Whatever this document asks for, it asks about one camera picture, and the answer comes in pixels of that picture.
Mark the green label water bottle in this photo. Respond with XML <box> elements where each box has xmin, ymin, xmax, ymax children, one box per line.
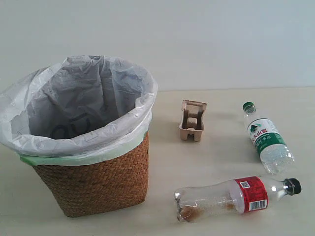
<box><xmin>242</xmin><ymin>102</ymin><xmax>295</xmax><ymax>175</ymax></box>

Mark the woven wicker waste basket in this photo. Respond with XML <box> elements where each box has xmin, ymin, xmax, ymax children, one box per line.
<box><xmin>34</xmin><ymin>134</ymin><xmax>149</xmax><ymax>218</ymax></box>

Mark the white plastic bin liner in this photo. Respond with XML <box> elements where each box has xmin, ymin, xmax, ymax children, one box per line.
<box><xmin>0</xmin><ymin>56</ymin><xmax>158</xmax><ymax>166</ymax></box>

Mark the red label cola bottle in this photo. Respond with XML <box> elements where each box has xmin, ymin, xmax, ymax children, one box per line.
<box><xmin>174</xmin><ymin>176</ymin><xmax>302</xmax><ymax>223</ymax></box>

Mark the brown cardboard pulp tray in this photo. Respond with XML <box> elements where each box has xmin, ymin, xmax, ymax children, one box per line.
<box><xmin>179</xmin><ymin>100</ymin><xmax>207</xmax><ymax>142</ymax></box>

